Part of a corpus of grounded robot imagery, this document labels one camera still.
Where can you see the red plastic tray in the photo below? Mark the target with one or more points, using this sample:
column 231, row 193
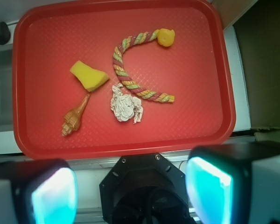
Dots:
column 49, row 40

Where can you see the brown cardboard box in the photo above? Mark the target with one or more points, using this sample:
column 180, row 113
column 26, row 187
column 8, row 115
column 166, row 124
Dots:
column 258, row 35

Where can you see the crumpled white paper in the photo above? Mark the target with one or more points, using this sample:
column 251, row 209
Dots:
column 125, row 106

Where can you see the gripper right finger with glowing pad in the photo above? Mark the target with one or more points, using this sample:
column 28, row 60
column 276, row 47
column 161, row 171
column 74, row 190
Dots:
column 235, row 183

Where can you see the black knob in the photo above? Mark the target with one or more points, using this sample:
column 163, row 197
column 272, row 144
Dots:
column 5, row 34

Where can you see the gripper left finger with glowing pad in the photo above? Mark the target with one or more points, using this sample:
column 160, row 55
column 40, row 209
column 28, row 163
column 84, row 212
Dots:
column 37, row 192

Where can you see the brown spiral seashell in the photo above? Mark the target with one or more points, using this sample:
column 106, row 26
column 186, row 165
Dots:
column 72, row 119

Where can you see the yellow sponge piece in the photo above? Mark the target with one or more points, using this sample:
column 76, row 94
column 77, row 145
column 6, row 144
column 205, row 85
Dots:
column 90, row 78

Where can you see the black octagonal mount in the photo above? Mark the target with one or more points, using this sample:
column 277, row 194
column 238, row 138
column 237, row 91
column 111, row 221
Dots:
column 145, row 189

